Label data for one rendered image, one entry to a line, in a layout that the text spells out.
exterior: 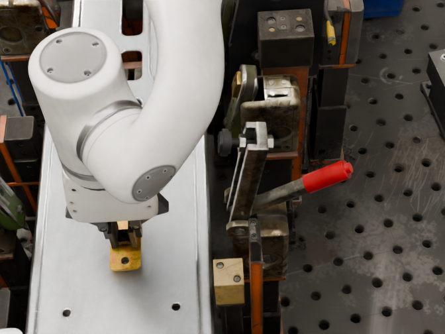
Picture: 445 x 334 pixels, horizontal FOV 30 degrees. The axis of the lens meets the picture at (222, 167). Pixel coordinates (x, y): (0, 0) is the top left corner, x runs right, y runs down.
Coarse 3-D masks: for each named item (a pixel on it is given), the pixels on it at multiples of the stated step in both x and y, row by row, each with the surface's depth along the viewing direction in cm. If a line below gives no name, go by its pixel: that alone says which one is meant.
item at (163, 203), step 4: (160, 196) 95; (160, 200) 94; (164, 200) 95; (160, 204) 95; (164, 204) 95; (168, 204) 96; (160, 208) 95; (164, 208) 95; (168, 208) 96; (160, 212) 96; (164, 212) 96
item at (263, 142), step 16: (256, 128) 86; (224, 144) 85; (240, 144) 85; (256, 144) 85; (272, 144) 86; (240, 160) 91; (256, 160) 86; (240, 176) 89; (256, 176) 88; (240, 192) 91; (256, 192) 91; (240, 208) 94
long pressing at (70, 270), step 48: (96, 0) 127; (144, 48) 121; (144, 96) 116; (48, 144) 112; (48, 192) 108; (192, 192) 107; (48, 240) 104; (96, 240) 104; (144, 240) 103; (192, 240) 103; (48, 288) 100; (96, 288) 100; (144, 288) 100; (192, 288) 100
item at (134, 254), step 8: (120, 224) 103; (120, 232) 102; (120, 240) 101; (128, 240) 101; (120, 248) 102; (128, 248) 101; (136, 248) 101; (112, 256) 101; (120, 256) 101; (128, 256) 101; (136, 256) 101; (112, 264) 100; (120, 264) 100; (128, 264) 100; (136, 264) 100
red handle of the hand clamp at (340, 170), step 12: (324, 168) 92; (336, 168) 91; (348, 168) 91; (300, 180) 94; (312, 180) 92; (324, 180) 91; (336, 180) 91; (276, 192) 95; (288, 192) 94; (300, 192) 93; (312, 192) 93; (264, 204) 95; (276, 204) 95
